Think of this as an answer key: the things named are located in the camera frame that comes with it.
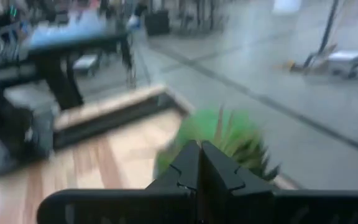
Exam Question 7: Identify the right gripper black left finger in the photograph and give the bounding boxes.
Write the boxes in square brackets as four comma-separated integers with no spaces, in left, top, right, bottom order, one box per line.
[37,139,202,224]

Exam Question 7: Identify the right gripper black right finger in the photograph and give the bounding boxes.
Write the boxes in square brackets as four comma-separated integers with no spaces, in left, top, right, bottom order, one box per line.
[200,140,358,224]

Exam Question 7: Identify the green succulent plant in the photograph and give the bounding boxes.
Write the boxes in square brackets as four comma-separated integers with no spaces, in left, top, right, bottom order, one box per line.
[155,106,280,183]

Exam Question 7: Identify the black floor stand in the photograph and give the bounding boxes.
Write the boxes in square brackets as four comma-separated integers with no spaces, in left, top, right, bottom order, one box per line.
[286,0,358,93]

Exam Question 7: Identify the black box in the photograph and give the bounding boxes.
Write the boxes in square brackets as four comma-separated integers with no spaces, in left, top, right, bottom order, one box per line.
[144,10,171,35]

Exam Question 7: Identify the black aluminium table frame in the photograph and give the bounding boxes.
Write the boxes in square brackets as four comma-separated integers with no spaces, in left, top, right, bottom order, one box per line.
[52,93,181,149]

